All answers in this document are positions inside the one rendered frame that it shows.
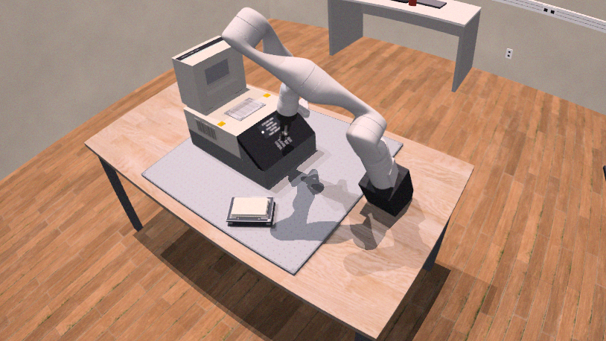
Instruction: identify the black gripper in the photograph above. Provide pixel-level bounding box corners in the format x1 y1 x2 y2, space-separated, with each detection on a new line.
275 109 297 141

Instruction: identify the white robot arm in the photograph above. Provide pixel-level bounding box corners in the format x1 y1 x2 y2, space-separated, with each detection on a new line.
222 7 398 189

